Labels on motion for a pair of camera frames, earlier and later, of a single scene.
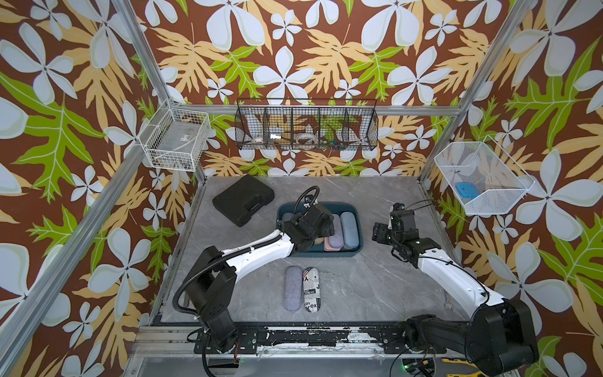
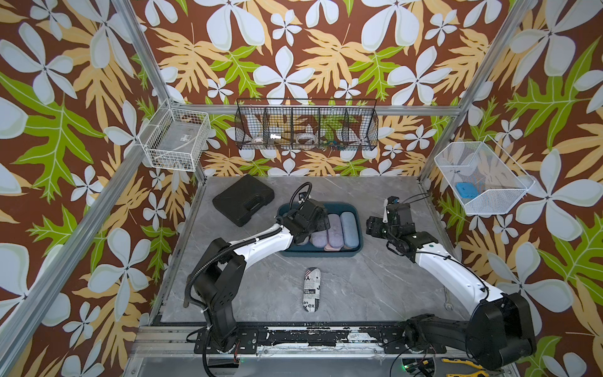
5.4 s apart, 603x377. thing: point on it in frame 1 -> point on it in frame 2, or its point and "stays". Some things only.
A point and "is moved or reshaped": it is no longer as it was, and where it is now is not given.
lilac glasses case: [336, 239] stays
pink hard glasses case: [328, 247] stays
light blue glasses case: [349, 229] stays
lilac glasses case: [293, 288] is moved or reshaped
